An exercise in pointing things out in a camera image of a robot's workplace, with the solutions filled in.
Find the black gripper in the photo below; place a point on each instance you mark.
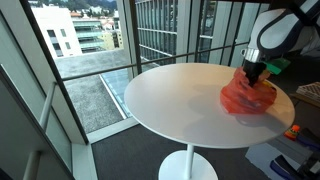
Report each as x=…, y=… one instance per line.
x=253, y=71

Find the orange plastic bag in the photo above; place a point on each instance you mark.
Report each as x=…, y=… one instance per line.
x=238, y=97

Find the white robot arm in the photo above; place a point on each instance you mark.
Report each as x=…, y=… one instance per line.
x=279, y=31

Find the white keyboard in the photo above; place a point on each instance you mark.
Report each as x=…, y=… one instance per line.
x=311, y=91

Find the orange toy cone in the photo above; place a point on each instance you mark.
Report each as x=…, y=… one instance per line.
x=292, y=133

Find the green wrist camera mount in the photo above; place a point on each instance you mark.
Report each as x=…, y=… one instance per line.
x=276, y=66

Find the round white pedestal table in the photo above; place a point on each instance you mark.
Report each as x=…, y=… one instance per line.
x=181, y=102

